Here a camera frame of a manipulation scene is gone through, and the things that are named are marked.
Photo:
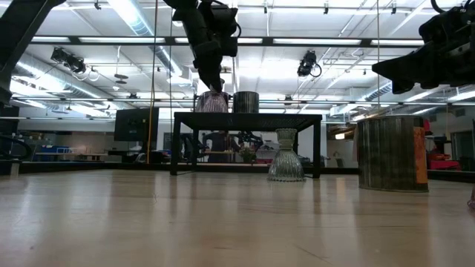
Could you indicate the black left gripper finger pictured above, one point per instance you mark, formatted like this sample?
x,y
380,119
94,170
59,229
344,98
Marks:
x,y
213,70

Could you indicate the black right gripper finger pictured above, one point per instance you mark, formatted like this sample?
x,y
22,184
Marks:
x,y
403,87
415,63

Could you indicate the ribbed metal candle tin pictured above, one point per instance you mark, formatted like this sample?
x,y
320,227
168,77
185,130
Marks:
x,y
245,103
197,105

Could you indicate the orange label metal candle tin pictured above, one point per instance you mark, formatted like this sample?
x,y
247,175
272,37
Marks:
x,y
386,152

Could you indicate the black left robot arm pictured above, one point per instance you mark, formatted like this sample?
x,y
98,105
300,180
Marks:
x,y
15,29

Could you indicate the neighbouring station robot arm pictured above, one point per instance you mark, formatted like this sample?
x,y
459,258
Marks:
x,y
252,138

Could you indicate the black perforated metal shelf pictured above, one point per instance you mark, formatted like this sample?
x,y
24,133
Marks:
x,y
245,121

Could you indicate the person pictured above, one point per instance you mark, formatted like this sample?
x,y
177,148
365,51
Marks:
x,y
219,146

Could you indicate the red storage bins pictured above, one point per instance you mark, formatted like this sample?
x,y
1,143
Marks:
x,y
443,165

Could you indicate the small potted plant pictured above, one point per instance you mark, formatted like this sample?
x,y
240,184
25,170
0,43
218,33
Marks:
x,y
247,154

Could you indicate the black monitor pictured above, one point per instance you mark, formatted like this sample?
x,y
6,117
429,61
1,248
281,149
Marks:
x,y
135,124

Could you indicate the black overhead light bar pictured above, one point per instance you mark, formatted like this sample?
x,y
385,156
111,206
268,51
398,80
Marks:
x,y
315,41

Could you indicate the clear ribbed glass vase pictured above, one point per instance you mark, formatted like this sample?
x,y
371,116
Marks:
x,y
285,163

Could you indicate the blue storage bins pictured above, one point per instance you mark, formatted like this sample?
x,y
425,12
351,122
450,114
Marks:
x,y
55,150

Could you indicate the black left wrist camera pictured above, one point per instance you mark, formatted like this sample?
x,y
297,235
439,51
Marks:
x,y
224,29

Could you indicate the black aluminium table frame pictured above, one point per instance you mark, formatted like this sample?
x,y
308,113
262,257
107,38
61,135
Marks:
x,y
74,167

